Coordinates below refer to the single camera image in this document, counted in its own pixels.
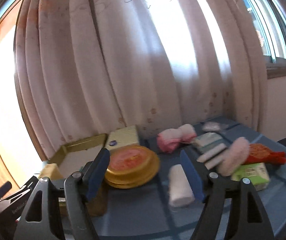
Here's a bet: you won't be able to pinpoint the yellow sponge cloth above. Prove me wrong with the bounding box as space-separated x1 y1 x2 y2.
38 163 63 180

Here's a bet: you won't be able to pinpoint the green tissue pack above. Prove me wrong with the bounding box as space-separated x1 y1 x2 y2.
231 163 270 191

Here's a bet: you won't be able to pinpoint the red gold drawstring pouch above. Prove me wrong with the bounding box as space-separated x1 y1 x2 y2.
244 144 286 166

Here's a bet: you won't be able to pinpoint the pink fuzzy cloth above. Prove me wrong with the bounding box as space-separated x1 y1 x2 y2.
216 137 250 177

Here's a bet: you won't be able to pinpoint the white foam block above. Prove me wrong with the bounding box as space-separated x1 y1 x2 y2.
168 164 195 207

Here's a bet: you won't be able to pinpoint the clear plastic item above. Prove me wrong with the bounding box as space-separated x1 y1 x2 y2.
202 121 228 133

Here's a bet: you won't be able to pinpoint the teal white wipes packet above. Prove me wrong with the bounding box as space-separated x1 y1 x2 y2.
192 132 224 154

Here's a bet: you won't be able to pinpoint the gold metal tray box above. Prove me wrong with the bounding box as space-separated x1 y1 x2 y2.
48 133 108 217

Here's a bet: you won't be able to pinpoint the round gold pink tin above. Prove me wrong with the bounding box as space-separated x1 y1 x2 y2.
104 145 160 189

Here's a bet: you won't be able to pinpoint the pale yellow tissue box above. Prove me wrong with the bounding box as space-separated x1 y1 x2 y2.
104 125 139 152

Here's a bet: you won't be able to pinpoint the white rectangular pad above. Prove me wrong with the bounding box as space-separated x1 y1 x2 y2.
197 143 228 170

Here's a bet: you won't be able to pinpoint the pink white rolled socks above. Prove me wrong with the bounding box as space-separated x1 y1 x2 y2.
157 124 197 153

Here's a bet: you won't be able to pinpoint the pink floral curtain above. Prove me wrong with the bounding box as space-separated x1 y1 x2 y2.
15 0 267 158

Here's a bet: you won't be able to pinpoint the window frame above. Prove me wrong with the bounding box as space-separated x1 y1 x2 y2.
242 0 286 79

